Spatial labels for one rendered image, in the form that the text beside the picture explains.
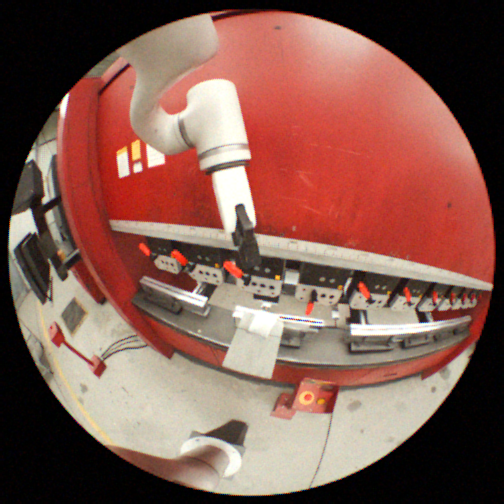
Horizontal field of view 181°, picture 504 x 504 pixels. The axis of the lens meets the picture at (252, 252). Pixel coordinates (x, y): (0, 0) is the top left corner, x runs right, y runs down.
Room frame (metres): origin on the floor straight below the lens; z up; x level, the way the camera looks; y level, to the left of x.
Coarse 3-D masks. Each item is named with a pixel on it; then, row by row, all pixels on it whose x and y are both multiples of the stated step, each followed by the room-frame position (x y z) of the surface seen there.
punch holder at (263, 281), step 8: (264, 256) 0.37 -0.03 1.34; (272, 256) 0.37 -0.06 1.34; (240, 264) 0.39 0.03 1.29; (264, 264) 0.37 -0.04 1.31; (272, 264) 0.36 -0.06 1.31; (280, 264) 0.36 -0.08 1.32; (248, 272) 0.38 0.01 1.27; (256, 272) 0.38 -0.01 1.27; (264, 272) 0.37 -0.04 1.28; (272, 272) 0.36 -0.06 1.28; (280, 272) 0.36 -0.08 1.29; (240, 280) 0.39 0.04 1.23; (256, 280) 0.37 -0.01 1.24; (264, 280) 0.37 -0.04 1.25; (272, 280) 0.36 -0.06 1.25; (280, 280) 0.36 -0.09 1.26; (240, 288) 0.39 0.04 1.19; (248, 288) 0.38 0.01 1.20; (256, 288) 0.37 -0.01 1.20; (264, 288) 0.37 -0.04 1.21; (272, 288) 0.36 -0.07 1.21; (280, 288) 0.35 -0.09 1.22; (272, 296) 0.36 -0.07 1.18
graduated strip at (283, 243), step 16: (112, 224) 0.59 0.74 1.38; (128, 224) 0.54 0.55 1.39; (144, 224) 0.50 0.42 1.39; (160, 224) 0.48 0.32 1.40; (272, 240) 0.37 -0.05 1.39; (288, 240) 0.36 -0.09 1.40; (336, 256) 0.32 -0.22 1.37; (352, 256) 0.31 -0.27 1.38; (368, 256) 0.29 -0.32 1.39; (384, 256) 0.28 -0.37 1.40; (432, 272) 0.20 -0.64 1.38; (448, 272) 0.16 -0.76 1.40
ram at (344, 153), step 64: (256, 64) 0.38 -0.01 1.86; (320, 64) 0.34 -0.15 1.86; (384, 64) 0.29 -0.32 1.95; (128, 128) 0.51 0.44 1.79; (256, 128) 0.38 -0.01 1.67; (320, 128) 0.34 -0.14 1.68; (384, 128) 0.30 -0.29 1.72; (448, 128) 0.23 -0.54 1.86; (128, 192) 0.52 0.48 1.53; (192, 192) 0.43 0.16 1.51; (256, 192) 0.38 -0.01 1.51; (320, 192) 0.34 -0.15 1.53; (384, 192) 0.30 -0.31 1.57; (448, 192) 0.22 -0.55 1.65; (320, 256) 0.33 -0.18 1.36; (448, 256) 0.18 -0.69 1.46
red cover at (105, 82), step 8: (216, 16) 0.40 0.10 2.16; (224, 16) 0.41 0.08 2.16; (232, 16) 0.41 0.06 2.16; (120, 64) 0.53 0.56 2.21; (128, 64) 0.52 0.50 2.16; (112, 72) 0.55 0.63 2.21; (120, 72) 0.54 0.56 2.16; (104, 80) 0.57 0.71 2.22; (112, 80) 0.57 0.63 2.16; (104, 88) 0.58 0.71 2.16
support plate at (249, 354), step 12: (240, 324) 0.35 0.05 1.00; (276, 324) 0.35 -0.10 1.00; (240, 336) 0.30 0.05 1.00; (252, 336) 0.30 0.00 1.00; (240, 348) 0.24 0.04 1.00; (252, 348) 0.24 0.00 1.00; (264, 348) 0.24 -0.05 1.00; (276, 348) 0.24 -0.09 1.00; (228, 360) 0.19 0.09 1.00; (240, 360) 0.19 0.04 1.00; (252, 360) 0.19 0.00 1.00; (264, 360) 0.19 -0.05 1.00; (252, 372) 0.14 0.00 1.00; (264, 372) 0.14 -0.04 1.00
